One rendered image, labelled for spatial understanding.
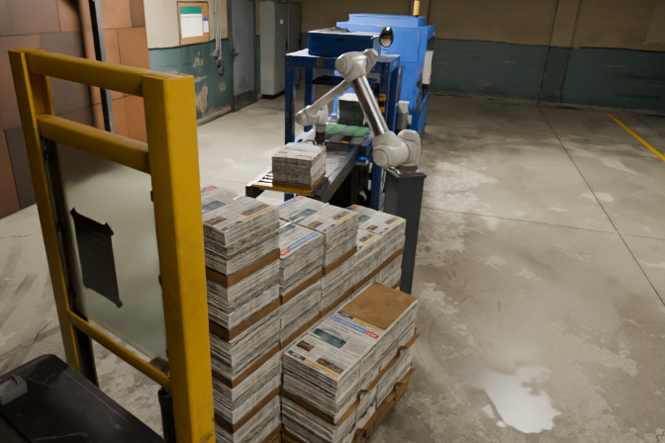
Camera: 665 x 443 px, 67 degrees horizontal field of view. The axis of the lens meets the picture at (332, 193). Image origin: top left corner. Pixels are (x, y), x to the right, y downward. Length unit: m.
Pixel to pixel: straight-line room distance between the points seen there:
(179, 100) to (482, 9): 10.80
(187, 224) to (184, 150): 0.20
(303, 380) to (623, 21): 10.85
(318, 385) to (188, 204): 1.16
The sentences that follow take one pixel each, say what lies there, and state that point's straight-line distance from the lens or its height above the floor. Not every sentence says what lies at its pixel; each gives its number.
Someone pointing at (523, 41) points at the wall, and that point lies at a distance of 11.89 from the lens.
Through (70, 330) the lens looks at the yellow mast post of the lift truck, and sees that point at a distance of 2.12.
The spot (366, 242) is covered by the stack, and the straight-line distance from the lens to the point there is 2.68.
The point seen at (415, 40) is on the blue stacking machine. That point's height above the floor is 1.59.
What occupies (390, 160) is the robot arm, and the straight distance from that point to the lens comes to 3.00.
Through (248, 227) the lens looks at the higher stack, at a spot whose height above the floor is 1.26.
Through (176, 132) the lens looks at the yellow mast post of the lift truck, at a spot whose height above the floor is 1.73.
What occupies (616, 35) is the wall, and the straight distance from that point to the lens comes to 12.17.
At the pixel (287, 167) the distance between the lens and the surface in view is 3.38.
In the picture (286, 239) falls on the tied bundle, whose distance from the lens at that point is 2.17.
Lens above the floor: 2.04
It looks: 21 degrees down
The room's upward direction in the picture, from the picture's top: 3 degrees clockwise
